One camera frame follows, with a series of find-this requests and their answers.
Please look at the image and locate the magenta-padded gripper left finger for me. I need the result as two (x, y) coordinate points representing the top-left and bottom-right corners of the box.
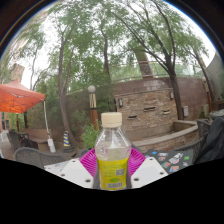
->
(59, 148), (99, 189)

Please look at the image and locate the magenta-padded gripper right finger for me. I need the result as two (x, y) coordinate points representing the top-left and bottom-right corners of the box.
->
(128, 147), (169, 189)

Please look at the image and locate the clear bottle with yellow label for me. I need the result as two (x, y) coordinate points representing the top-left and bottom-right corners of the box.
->
(94, 111), (132, 191)

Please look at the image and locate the black laptop with stickers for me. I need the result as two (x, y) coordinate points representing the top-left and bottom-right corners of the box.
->
(144, 148), (194, 174)

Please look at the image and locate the blue yellow striped cone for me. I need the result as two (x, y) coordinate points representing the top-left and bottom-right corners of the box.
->
(62, 130), (73, 149)

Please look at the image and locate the green plant in blue pot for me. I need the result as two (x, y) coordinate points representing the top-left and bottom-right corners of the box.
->
(80, 121), (103, 151)

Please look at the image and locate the wooden bench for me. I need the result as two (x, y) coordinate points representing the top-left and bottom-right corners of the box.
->
(24, 128), (51, 153)

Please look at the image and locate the black jacket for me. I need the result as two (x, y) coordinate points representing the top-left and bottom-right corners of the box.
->
(194, 116), (224, 165)

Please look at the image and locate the group of dark chairs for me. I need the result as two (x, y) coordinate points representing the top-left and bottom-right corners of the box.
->
(6, 129), (38, 153)

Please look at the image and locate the orange canopy tent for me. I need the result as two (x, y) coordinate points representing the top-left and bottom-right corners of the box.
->
(0, 79), (56, 153)

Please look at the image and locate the wooden lamp post, globe light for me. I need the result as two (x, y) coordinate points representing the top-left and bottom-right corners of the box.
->
(87, 85), (100, 131)

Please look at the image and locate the grey wall box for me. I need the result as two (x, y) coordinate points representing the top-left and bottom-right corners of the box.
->
(182, 105), (190, 118)

